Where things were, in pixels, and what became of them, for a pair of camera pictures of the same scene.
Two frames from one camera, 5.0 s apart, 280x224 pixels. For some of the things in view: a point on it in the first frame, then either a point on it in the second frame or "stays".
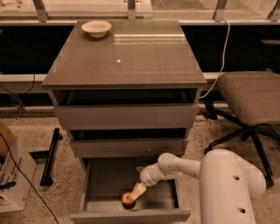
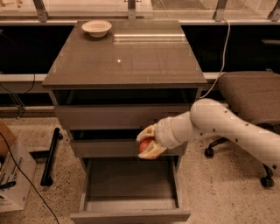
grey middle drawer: x=128 y=143 stays
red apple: x=127 y=202 → x=144 y=143
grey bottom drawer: x=105 y=179 stays
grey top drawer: x=126 y=108 stays
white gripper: x=148 y=177 → x=164 y=133
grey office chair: x=253 y=101 stays
